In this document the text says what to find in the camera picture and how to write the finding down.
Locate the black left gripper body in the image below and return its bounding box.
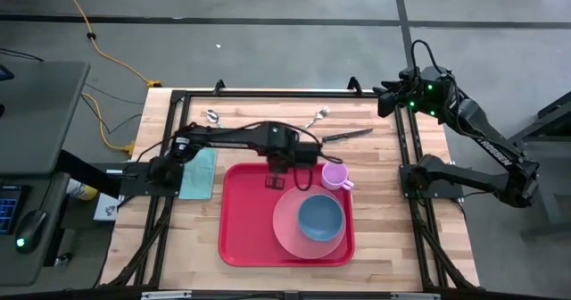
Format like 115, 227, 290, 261
266, 144, 299, 176

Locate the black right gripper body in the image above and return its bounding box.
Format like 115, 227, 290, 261
392, 69, 423, 115

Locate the blue bowl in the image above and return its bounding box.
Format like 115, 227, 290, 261
297, 194, 345, 243

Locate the pink mug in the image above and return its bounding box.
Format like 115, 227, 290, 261
320, 161, 355, 192

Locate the silver fork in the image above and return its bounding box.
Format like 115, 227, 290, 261
302, 105, 333, 131

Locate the pink round plate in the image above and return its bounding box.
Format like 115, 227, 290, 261
272, 184, 347, 261

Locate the black handled knife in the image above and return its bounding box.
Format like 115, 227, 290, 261
321, 128, 375, 145

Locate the teal cloth napkin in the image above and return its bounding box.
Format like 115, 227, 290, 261
178, 147, 219, 201

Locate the red plastic tray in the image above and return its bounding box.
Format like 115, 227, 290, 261
218, 162, 356, 268

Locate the dark grey metal stand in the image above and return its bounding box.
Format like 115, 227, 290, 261
492, 90, 571, 239

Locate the white printed box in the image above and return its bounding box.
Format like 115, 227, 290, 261
93, 193, 121, 222

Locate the yellow white bottle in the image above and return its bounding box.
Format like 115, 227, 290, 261
66, 179, 99, 202

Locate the black computer mouse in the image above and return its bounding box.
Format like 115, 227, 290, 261
15, 209, 48, 254

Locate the grey desk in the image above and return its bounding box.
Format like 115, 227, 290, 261
0, 60, 91, 288

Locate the black backlit keyboard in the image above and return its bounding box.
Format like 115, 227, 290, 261
0, 184, 23, 237

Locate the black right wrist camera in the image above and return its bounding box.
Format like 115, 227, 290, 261
377, 92, 397, 119

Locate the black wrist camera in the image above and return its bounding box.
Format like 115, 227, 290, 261
377, 92, 397, 119
294, 141, 323, 166

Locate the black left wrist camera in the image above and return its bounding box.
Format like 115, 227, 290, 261
294, 141, 323, 166

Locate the black aluminium table frame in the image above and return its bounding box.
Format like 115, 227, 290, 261
100, 87, 481, 292

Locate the teal handled spoon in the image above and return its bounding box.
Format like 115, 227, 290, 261
205, 108, 225, 129

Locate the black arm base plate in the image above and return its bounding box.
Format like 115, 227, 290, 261
106, 161, 185, 199
398, 161, 466, 201

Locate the yellow extension cord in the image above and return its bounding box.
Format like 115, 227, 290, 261
54, 0, 163, 89
81, 92, 137, 154

